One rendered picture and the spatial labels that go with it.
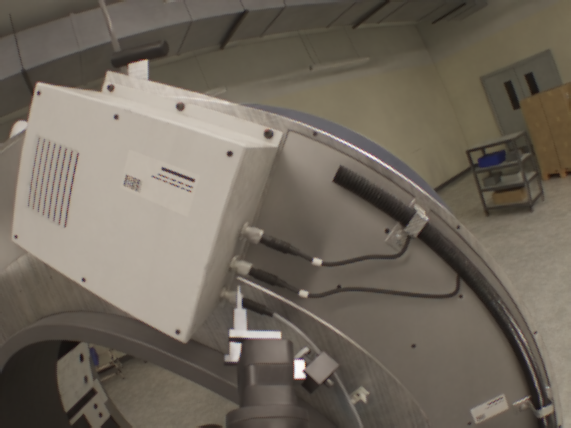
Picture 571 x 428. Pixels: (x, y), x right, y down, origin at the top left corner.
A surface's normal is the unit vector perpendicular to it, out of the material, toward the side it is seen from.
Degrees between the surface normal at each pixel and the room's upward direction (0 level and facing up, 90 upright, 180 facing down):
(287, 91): 90
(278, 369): 67
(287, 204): 90
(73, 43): 90
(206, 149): 90
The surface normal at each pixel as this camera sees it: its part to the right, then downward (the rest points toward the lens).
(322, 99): 0.40, -0.07
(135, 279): -0.22, 0.19
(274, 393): 0.16, -0.82
